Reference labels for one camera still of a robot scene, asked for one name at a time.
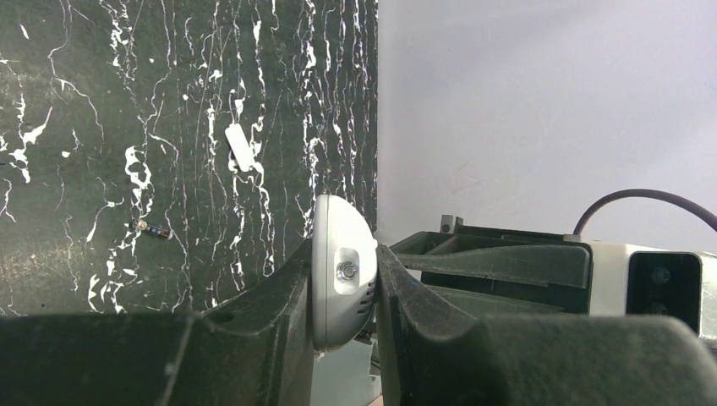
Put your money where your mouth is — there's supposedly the white air conditioner remote control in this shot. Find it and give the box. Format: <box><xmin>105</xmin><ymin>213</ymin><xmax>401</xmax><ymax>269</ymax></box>
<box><xmin>311</xmin><ymin>195</ymin><xmax>378</xmax><ymax>353</ymax></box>

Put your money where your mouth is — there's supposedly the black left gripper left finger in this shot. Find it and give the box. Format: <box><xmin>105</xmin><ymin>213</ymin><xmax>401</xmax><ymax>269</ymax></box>
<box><xmin>1</xmin><ymin>241</ymin><xmax>314</xmax><ymax>405</ymax></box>

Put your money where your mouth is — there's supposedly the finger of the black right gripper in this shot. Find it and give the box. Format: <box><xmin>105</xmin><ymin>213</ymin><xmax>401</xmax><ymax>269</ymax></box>
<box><xmin>391</xmin><ymin>230</ymin><xmax>593</xmax><ymax>314</ymax></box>

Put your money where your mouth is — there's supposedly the white remote battery cover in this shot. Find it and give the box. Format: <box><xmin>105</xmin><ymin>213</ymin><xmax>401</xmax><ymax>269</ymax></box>
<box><xmin>225</xmin><ymin>123</ymin><xmax>255</xmax><ymax>172</ymax></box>

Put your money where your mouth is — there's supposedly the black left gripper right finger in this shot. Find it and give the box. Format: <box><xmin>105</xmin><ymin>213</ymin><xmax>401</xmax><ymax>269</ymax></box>
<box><xmin>376</xmin><ymin>246</ymin><xmax>716</xmax><ymax>405</ymax></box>

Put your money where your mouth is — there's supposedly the black battery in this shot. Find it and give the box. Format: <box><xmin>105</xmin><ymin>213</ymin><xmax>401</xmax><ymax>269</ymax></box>
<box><xmin>131</xmin><ymin>219</ymin><xmax>173</xmax><ymax>239</ymax></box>

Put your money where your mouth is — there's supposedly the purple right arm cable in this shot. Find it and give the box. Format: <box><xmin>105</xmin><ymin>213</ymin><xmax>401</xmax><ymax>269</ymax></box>
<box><xmin>572</xmin><ymin>189</ymin><xmax>717</xmax><ymax>237</ymax></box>

